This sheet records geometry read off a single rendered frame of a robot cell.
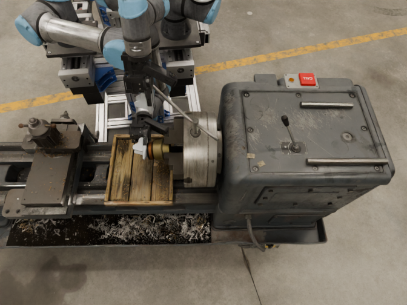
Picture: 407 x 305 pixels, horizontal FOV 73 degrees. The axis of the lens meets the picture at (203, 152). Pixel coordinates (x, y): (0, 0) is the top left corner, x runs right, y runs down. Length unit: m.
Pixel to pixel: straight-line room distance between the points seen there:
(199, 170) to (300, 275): 1.41
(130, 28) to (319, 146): 0.73
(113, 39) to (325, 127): 0.82
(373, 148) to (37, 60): 3.03
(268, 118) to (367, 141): 0.37
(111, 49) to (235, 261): 1.62
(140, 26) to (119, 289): 1.74
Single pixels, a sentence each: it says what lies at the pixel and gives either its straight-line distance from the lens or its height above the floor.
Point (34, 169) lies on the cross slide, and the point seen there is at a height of 0.97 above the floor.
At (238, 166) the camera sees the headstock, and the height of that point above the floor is 1.25.
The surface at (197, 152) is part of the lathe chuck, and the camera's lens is 1.00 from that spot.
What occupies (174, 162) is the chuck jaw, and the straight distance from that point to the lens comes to 1.10.
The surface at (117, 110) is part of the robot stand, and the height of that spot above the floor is 0.21.
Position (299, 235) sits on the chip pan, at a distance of 1.70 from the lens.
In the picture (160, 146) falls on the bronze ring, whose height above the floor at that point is 1.12.
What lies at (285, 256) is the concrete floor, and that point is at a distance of 2.23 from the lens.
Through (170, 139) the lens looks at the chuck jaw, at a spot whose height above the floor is 1.13.
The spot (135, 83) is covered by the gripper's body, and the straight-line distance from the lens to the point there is 0.90.
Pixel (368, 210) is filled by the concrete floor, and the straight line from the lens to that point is 2.59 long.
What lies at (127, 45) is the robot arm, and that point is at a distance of 0.85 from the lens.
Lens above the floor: 2.10
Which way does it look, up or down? 63 degrees down
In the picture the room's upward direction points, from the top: 5 degrees clockwise
